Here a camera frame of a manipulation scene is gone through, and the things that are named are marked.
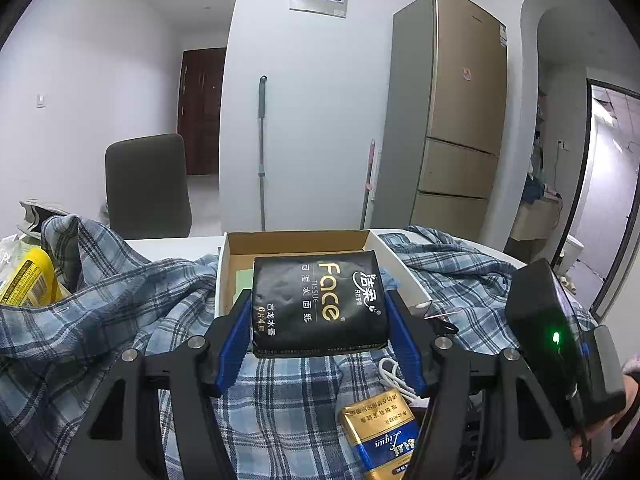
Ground clear plastic bag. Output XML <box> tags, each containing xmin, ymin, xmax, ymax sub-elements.
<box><xmin>0</xmin><ymin>232</ymin><xmax>32</xmax><ymax>281</ymax></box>

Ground blue cloth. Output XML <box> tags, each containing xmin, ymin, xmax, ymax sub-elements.
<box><xmin>522</xmin><ymin>172</ymin><xmax>547</xmax><ymax>206</ymax></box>

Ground green snap pouch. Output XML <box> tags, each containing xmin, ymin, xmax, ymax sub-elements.
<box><xmin>235</xmin><ymin>268</ymin><xmax>255</xmax><ymax>307</ymax></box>

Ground grey mop handle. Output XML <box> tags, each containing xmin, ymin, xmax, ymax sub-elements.
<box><xmin>257</xmin><ymin>75</ymin><xmax>269</xmax><ymax>232</ymax></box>

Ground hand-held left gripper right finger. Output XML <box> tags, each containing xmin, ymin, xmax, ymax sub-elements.
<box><xmin>386</xmin><ymin>289</ymin><xmax>583</xmax><ymax>480</ymax></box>

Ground yellow bottle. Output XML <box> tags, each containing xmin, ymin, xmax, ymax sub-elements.
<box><xmin>0</xmin><ymin>246</ymin><xmax>63</xmax><ymax>307</ymax></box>

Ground blue plaid shirt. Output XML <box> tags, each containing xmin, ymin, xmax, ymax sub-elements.
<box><xmin>0</xmin><ymin>215</ymin><xmax>601</xmax><ymax>480</ymax></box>

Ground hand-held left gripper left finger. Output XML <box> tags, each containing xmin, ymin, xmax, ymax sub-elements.
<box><xmin>57</xmin><ymin>289</ymin><xmax>253</xmax><ymax>480</ymax></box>

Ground black tissue pack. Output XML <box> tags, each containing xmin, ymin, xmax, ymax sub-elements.
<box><xmin>250</xmin><ymin>250</ymin><xmax>391</xmax><ymax>359</ymax></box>

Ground blue and gold packet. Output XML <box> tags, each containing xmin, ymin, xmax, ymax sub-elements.
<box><xmin>340</xmin><ymin>387</ymin><xmax>423</xmax><ymax>480</ymax></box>

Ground dark grey chair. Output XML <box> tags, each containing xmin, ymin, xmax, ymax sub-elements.
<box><xmin>105</xmin><ymin>133</ymin><xmax>193</xmax><ymax>239</ymax></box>

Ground grey and white bag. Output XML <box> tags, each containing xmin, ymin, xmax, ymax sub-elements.
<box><xmin>19</xmin><ymin>200</ymin><xmax>76</xmax><ymax>237</ymax></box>

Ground cardboard box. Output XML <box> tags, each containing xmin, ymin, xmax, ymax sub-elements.
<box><xmin>215</xmin><ymin>230</ymin><xmax>433</xmax><ymax>322</ymax></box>

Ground person's right hand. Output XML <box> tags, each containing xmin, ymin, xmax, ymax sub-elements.
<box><xmin>582</xmin><ymin>407</ymin><xmax>640</xmax><ymax>463</ymax></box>

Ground white cable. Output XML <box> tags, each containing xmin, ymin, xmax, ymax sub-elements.
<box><xmin>378</xmin><ymin>357</ymin><xmax>426</xmax><ymax>402</ymax></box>

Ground gold refrigerator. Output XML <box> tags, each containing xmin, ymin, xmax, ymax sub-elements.
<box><xmin>367</xmin><ymin>0</ymin><xmax>509</xmax><ymax>256</ymax></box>

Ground dark wooden door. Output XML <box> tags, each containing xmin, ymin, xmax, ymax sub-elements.
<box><xmin>177</xmin><ymin>47</ymin><xmax>227</xmax><ymax>177</ymax></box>

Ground pink handled broom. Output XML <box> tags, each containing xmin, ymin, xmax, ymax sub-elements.
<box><xmin>360</xmin><ymin>140</ymin><xmax>376</xmax><ymax>231</ymax></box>

